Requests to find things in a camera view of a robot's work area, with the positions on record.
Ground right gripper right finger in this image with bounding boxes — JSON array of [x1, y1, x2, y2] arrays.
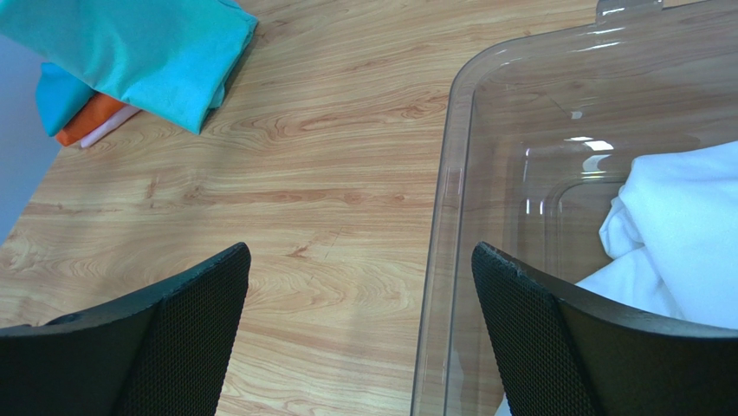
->
[[471, 242, 737, 415]]

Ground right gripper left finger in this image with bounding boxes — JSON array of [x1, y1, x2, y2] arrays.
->
[[1, 243, 251, 415]]

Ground mint green t shirt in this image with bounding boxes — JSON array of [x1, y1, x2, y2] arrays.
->
[[1, 1, 258, 134]]

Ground white t shirt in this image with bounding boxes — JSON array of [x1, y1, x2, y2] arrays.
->
[[574, 143, 737, 333]]

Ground clear plastic bin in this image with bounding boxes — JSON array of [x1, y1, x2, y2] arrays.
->
[[411, 1, 737, 415]]

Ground folded orange t shirt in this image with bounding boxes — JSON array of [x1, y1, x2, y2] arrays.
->
[[55, 93, 126, 146]]

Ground folded pink t shirt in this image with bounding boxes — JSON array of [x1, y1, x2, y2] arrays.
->
[[80, 106, 140, 148]]

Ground folded teal t shirt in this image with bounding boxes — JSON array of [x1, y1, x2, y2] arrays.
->
[[35, 62, 95, 136]]

